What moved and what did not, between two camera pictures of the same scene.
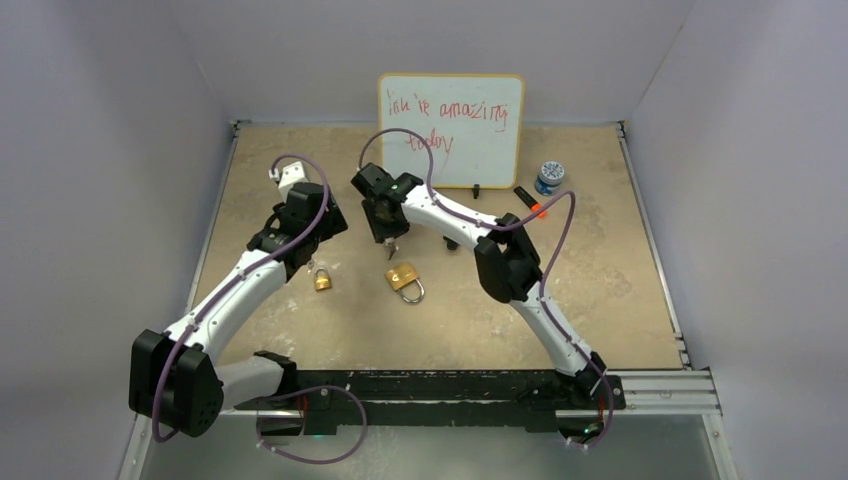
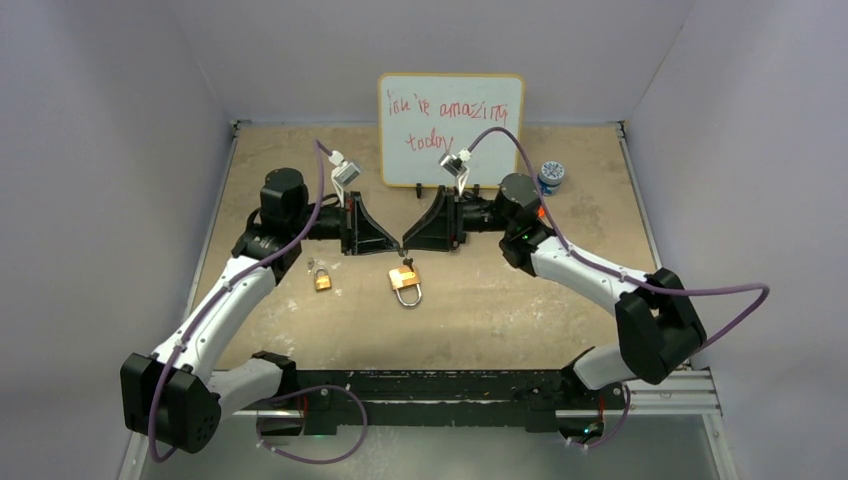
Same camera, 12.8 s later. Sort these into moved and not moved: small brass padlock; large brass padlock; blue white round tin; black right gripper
Moved: black right gripper
Not moved: blue white round tin; small brass padlock; large brass padlock
